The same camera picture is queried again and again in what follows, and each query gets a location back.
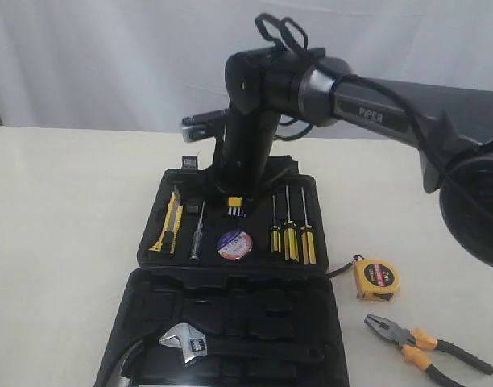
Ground black plastic tool case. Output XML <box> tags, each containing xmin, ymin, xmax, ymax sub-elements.
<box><xmin>95</xmin><ymin>162</ymin><xmax>350</xmax><ymax>386</ymax></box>

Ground yellow hex key set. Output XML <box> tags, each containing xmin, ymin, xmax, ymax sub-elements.
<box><xmin>227</xmin><ymin>197</ymin><xmax>246</xmax><ymax>218</ymax></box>

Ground middle yellow black screwdriver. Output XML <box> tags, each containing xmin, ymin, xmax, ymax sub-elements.
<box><xmin>283</xmin><ymin>185</ymin><xmax>299</xmax><ymax>261</ymax></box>

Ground right yellow black screwdriver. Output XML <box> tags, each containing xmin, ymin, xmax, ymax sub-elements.
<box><xmin>300</xmin><ymin>187</ymin><xmax>317</xmax><ymax>265</ymax></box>

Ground steel claw hammer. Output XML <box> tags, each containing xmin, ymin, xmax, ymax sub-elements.
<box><xmin>109</xmin><ymin>339</ymin><xmax>147</xmax><ymax>387</ymax></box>

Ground yellow tape measure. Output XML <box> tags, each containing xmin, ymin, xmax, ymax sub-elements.
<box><xmin>325</xmin><ymin>254</ymin><xmax>403</xmax><ymax>302</ymax></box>

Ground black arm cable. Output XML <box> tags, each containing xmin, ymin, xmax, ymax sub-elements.
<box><xmin>254</xmin><ymin>13</ymin><xmax>493</xmax><ymax>227</ymax></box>

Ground yellow utility knife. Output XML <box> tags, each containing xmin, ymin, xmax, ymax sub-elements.
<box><xmin>149</xmin><ymin>186</ymin><xmax>184</xmax><ymax>255</ymax></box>

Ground silver adjustable wrench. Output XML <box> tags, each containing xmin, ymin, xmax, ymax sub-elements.
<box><xmin>158</xmin><ymin>322</ymin><xmax>325</xmax><ymax>367</ymax></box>

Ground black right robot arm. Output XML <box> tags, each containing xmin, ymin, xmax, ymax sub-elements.
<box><xmin>213</xmin><ymin>47</ymin><xmax>493</xmax><ymax>268</ymax></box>

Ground left yellow black screwdriver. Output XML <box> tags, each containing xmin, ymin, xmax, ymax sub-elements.
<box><xmin>270</xmin><ymin>194</ymin><xmax>281</xmax><ymax>254</ymax></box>

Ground yellow black screwdriver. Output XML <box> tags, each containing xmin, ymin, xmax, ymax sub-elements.
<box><xmin>300</xmin><ymin>187</ymin><xmax>317</xmax><ymax>265</ymax></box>
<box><xmin>283</xmin><ymin>185</ymin><xmax>299</xmax><ymax>261</ymax></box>
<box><xmin>270</xmin><ymin>194</ymin><xmax>281</xmax><ymax>254</ymax></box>

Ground black electrical tape roll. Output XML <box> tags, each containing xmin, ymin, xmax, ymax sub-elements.
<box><xmin>217</xmin><ymin>230</ymin><xmax>254</xmax><ymax>260</ymax></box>

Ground orange handled combination pliers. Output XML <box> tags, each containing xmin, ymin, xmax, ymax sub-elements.
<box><xmin>364</xmin><ymin>314</ymin><xmax>493</xmax><ymax>387</ymax></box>

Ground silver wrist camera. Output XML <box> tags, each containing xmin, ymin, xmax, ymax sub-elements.
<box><xmin>181</xmin><ymin>109</ymin><xmax>229</xmax><ymax>143</ymax></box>

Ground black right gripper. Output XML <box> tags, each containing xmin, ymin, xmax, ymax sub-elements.
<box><xmin>208</xmin><ymin>106</ymin><xmax>295</xmax><ymax>196</ymax></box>

